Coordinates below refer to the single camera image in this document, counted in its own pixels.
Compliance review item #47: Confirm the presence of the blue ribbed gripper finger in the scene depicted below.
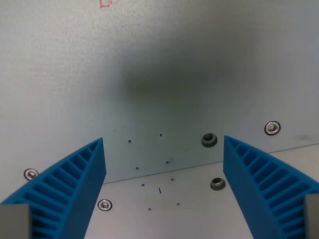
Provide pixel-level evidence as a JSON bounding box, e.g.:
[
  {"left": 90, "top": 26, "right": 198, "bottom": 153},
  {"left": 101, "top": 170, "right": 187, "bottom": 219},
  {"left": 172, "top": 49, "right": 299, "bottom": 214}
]
[
  {"left": 223, "top": 135, "right": 319, "bottom": 239},
  {"left": 0, "top": 137, "right": 107, "bottom": 239}
]

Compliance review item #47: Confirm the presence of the silver hex socket screw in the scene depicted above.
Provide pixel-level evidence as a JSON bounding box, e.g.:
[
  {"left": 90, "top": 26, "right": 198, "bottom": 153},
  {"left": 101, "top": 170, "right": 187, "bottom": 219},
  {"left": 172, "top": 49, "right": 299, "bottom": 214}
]
[
  {"left": 264, "top": 121, "right": 282, "bottom": 136},
  {"left": 23, "top": 168, "right": 39, "bottom": 181},
  {"left": 97, "top": 199, "right": 113, "bottom": 212}
]

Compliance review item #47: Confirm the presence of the dark grey countersunk bushing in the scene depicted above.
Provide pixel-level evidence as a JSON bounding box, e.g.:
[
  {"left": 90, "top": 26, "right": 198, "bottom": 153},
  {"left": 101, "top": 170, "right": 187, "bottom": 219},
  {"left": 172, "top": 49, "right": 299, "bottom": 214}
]
[{"left": 201, "top": 133, "right": 218, "bottom": 148}]

